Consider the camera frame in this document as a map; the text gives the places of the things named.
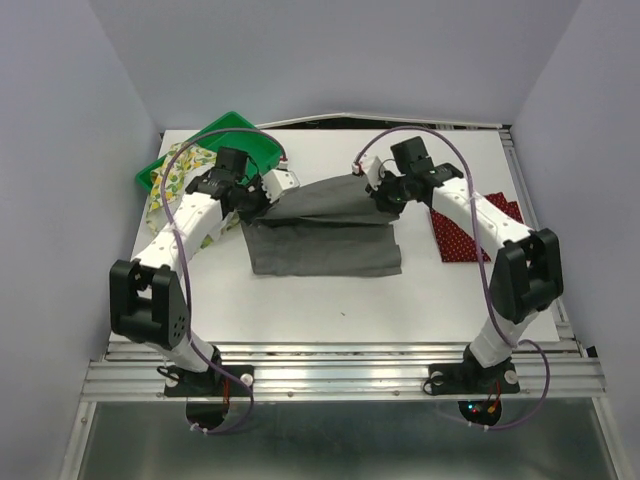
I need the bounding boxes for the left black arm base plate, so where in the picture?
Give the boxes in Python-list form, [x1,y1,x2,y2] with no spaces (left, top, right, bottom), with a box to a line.
[156,365,250,398]

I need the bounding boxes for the green plastic tray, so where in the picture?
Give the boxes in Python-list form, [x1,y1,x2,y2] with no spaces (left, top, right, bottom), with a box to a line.
[135,111,283,193]

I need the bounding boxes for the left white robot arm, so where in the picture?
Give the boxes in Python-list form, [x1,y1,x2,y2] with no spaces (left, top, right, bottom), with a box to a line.
[109,147,298,397]

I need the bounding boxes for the yellow lemon print skirt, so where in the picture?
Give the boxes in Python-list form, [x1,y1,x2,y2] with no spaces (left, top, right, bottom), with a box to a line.
[145,143,217,235]

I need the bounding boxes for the grey skirt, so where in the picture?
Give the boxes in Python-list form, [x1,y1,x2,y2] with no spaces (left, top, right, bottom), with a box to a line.
[241,175,402,278]

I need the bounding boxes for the aluminium frame rail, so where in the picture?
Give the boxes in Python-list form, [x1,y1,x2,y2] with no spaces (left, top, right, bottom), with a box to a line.
[80,340,607,403]

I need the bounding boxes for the red polka dot skirt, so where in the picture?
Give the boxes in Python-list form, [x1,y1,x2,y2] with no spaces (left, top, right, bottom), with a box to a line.
[429,192,523,263]

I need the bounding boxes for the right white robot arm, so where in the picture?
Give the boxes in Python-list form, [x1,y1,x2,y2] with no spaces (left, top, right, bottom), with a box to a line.
[353,137,564,396]

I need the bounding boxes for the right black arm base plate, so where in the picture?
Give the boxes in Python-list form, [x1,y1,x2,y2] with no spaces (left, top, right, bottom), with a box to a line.
[422,361,520,397]

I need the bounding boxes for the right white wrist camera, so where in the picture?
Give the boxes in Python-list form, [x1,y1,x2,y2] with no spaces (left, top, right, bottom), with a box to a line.
[352,154,386,190]

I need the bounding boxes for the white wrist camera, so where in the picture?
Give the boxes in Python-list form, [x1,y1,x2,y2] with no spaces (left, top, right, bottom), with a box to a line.
[352,154,386,190]
[262,169,300,203]

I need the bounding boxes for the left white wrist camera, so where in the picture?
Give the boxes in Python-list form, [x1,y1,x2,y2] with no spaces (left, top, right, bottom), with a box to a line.
[262,169,300,203]

